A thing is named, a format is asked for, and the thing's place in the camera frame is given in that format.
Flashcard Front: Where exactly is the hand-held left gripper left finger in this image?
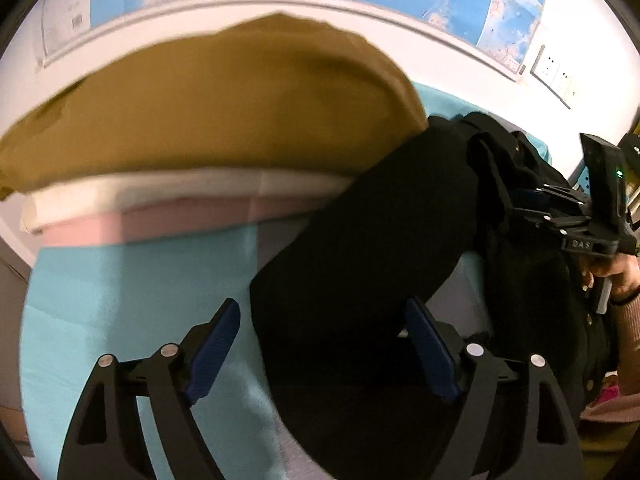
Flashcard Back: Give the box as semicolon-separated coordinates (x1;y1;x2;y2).
57;297;242;480

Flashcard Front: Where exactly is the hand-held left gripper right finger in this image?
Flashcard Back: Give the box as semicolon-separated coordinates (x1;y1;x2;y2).
405;296;583;480

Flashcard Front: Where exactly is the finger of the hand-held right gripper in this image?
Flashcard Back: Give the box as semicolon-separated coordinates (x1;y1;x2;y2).
511;185;593;209
507;205;596;235

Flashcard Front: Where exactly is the black garment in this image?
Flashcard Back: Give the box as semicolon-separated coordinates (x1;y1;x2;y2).
250;112;618;480

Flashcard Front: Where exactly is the person's right forearm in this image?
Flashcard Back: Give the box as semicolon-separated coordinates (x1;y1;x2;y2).
609;287;640;356

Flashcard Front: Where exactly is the person's right hand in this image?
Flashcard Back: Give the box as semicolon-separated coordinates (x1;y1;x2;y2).
580;252;640;306

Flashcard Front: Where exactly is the blue perforated plastic rack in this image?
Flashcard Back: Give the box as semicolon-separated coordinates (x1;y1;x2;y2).
569;166;593;196

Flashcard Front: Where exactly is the teal grey printed bed sheet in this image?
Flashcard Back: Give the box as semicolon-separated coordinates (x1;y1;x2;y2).
20;82;551;480

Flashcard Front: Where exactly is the pink folded garment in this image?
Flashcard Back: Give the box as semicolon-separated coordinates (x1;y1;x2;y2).
42;195;341;248

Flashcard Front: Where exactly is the white folded garment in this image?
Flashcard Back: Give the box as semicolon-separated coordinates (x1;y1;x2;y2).
22;169;358;233

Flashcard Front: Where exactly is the pink knit cloth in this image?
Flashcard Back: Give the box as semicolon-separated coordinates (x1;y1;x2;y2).
582;372;640;426

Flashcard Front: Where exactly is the mustard folded garment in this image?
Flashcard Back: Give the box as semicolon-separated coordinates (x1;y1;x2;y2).
0;12;430;201

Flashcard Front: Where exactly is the white wall power socket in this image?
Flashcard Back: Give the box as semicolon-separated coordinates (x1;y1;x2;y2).
531;45;561;86
552;67;576;108

